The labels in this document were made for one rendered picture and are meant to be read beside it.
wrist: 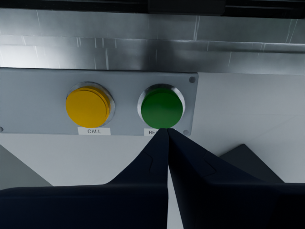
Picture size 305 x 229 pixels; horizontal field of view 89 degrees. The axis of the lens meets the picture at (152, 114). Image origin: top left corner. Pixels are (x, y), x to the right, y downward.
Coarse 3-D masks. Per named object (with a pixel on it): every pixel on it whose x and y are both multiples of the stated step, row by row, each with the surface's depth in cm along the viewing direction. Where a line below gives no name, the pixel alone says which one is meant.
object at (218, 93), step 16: (208, 80) 25; (224, 80) 25; (240, 80) 25; (256, 80) 25; (272, 80) 25; (288, 80) 25; (304, 80) 25; (208, 96) 26; (224, 96) 26; (240, 96) 26; (256, 96) 26; (272, 96) 26; (288, 96) 26; (304, 96) 26; (208, 112) 27; (224, 112) 27; (240, 112) 27; (256, 112) 27; (272, 112) 27; (288, 112) 27; (304, 112) 27
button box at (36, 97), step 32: (0, 96) 15; (32, 96) 15; (64, 96) 15; (128, 96) 15; (192, 96) 15; (0, 128) 16; (32, 128) 16; (64, 128) 16; (96, 128) 16; (128, 128) 16
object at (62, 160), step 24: (216, 120) 27; (240, 120) 27; (264, 120) 27; (288, 120) 28; (24, 144) 29; (48, 144) 29; (72, 144) 29; (96, 144) 29; (120, 144) 29; (144, 144) 29; (216, 144) 29; (240, 144) 29; (264, 144) 29; (288, 144) 29; (48, 168) 31; (72, 168) 31; (96, 168) 31; (120, 168) 31; (168, 168) 31; (288, 168) 32; (168, 192) 34; (168, 216) 36
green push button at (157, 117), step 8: (160, 88) 15; (152, 96) 14; (160, 96) 14; (168, 96) 14; (176, 96) 14; (144, 104) 14; (152, 104) 14; (160, 104) 14; (168, 104) 14; (176, 104) 14; (144, 112) 14; (152, 112) 15; (160, 112) 15; (168, 112) 15; (176, 112) 15; (144, 120) 15; (152, 120) 15; (160, 120) 15; (168, 120) 15; (176, 120) 15
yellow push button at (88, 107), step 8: (80, 88) 14; (88, 88) 14; (96, 88) 15; (72, 96) 14; (80, 96) 14; (88, 96) 14; (96, 96) 14; (104, 96) 14; (72, 104) 14; (80, 104) 14; (88, 104) 14; (96, 104) 14; (104, 104) 14; (72, 112) 14; (80, 112) 14; (88, 112) 14; (96, 112) 14; (104, 112) 14; (80, 120) 15; (88, 120) 15; (96, 120) 15; (104, 120) 15
